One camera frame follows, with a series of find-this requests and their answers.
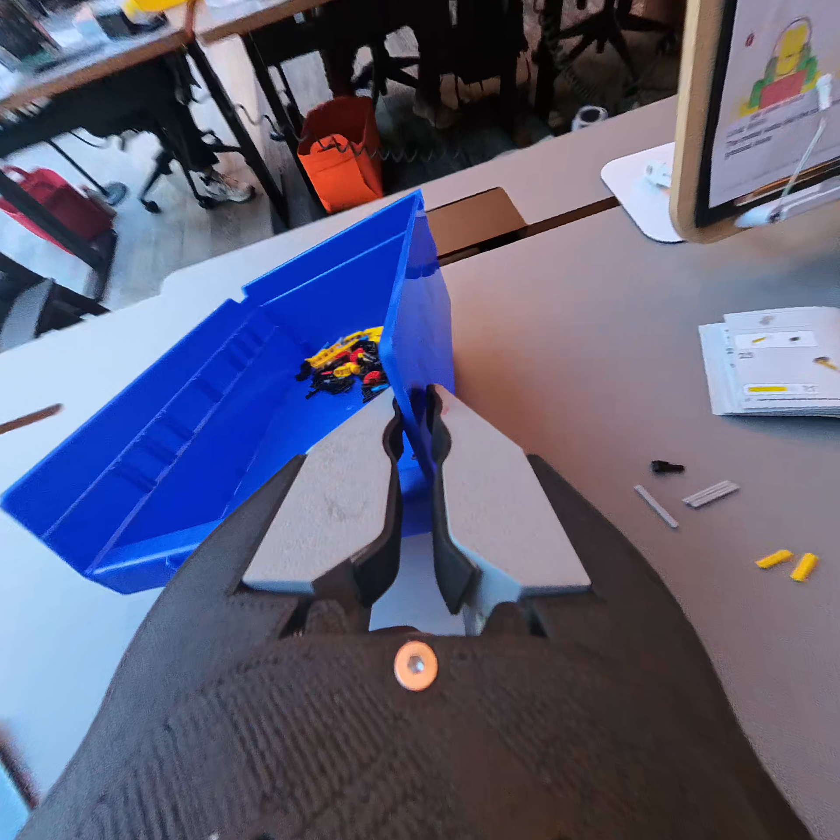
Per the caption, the white cable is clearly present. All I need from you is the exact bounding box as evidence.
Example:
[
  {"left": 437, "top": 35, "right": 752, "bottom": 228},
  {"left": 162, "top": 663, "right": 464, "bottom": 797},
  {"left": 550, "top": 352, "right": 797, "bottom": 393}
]
[{"left": 781, "top": 117, "right": 829, "bottom": 198}]

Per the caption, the orange paper bag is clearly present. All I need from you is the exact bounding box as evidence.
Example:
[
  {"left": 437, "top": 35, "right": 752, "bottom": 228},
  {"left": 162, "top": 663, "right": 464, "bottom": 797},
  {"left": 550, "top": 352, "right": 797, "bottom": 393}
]
[{"left": 297, "top": 96, "right": 383, "bottom": 214}]

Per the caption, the black office chair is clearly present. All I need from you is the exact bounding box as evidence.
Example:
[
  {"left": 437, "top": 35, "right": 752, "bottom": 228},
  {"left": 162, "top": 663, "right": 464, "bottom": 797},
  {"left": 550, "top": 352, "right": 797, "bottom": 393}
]
[
  {"left": 374, "top": 0, "right": 529, "bottom": 122},
  {"left": 533, "top": 0, "right": 680, "bottom": 122}
]

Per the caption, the desk cable flap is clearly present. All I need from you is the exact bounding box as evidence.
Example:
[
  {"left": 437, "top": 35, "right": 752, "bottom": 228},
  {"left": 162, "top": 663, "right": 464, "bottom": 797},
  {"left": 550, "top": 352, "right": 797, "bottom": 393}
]
[{"left": 425, "top": 187, "right": 529, "bottom": 258}]

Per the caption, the computer monitor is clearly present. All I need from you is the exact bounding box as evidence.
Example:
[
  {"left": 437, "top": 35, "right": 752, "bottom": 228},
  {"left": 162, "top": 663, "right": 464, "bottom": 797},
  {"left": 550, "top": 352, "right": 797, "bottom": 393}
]
[{"left": 669, "top": 0, "right": 840, "bottom": 244}]

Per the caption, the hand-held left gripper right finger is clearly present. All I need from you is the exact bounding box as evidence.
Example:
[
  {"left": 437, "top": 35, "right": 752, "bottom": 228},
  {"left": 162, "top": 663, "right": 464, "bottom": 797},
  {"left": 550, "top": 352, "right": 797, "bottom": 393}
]
[{"left": 427, "top": 384, "right": 593, "bottom": 637}]

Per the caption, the blue plastic bin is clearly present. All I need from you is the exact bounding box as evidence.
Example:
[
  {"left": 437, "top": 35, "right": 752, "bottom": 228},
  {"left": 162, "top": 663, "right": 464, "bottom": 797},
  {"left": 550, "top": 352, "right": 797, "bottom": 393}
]
[{"left": 0, "top": 189, "right": 457, "bottom": 595}]

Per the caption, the wooden table with black legs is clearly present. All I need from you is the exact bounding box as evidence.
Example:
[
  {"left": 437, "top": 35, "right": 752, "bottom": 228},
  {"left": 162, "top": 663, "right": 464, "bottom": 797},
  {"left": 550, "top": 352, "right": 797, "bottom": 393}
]
[
  {"left": 197, "top": 0, "right": 526, "bottom": 132},
  {"left": 0, "top": 23, "right": 290, "bottom": 231}
]

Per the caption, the pile of small lego pieces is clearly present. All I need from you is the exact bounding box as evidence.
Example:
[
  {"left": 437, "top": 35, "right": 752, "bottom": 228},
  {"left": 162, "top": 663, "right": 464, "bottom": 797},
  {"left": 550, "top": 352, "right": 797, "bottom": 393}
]
[{"left": 295, "top": 326, "right": 389, "bottom": 403}]

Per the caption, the lego instruction booklet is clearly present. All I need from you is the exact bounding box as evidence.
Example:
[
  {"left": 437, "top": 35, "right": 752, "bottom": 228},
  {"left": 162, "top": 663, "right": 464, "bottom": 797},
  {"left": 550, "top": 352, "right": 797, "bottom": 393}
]
[{"left": 697, "top": 306, "right": 840, "bottom": 417}]

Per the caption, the red bag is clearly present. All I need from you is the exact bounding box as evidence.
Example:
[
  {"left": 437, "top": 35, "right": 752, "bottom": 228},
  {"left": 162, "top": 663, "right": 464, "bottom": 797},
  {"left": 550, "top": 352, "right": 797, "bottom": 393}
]
[{"left": 0, "top": 165, "right": 119, "bottom": 253}]

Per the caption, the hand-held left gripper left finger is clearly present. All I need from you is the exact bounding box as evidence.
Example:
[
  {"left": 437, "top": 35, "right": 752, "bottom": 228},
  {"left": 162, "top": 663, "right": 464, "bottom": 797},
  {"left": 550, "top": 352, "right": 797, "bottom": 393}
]
[{"left": 241, "top": 394, "right": 404, "bottom": 608}]

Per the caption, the black coiled cable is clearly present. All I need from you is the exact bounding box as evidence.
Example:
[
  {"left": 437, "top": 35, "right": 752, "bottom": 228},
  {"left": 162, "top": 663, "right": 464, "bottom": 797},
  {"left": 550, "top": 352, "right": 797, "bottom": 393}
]
[{"left": 298, "top": 134, "right": 473, "bottom": 166}]

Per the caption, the light grey lego axle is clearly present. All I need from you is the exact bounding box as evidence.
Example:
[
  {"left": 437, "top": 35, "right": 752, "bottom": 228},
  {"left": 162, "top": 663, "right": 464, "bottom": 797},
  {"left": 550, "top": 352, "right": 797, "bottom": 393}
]
[{"left": 634, "top": 484, "right": 679, "bottom": 529}]

